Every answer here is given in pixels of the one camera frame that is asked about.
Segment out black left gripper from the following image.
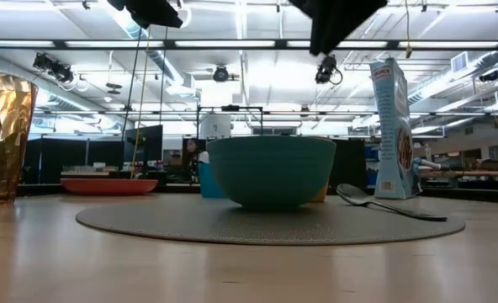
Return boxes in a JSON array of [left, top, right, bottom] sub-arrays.
[[105, 0, 184, 29]]

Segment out light blue cereal box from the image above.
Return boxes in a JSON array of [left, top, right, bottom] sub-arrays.
[[368, 57, 423, 200]]

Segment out teal bowl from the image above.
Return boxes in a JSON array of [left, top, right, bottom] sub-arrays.
[[206, 135, 337, 210]]

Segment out orange plate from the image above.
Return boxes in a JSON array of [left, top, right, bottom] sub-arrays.
[[60, 178, 159, 196]]

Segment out black overhead rig beam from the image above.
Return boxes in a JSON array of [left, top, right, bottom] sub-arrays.
[[0, 39, 498, 50]]

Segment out black ceiling spotlights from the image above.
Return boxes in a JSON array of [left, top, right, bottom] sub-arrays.
[[33, 52, 75, 84]]

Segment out black monitor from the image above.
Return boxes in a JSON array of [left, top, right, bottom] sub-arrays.
[[124, 125, 164, 164]]

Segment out person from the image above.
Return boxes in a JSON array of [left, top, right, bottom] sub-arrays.
[[184, 138, 210, 183]]

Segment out blue tray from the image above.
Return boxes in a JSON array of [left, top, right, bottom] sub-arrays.
[[197, 162, 227, 199]]

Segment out amber glass tumbler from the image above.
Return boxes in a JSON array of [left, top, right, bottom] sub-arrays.
[[0, 66, 39, 205]]

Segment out grey round placemat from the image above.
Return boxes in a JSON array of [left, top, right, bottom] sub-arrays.
[[75, 194, 466, 247]]

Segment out black overhead camera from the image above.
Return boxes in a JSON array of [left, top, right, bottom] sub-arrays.
[[315, 54, 343, 85]]

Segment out hanging yellow cable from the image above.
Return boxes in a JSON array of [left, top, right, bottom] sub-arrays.
[[130, 24, 152, 178]]

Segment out black ceiling camera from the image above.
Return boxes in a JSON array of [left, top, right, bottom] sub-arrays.
[[212, 65, 230, 83]]

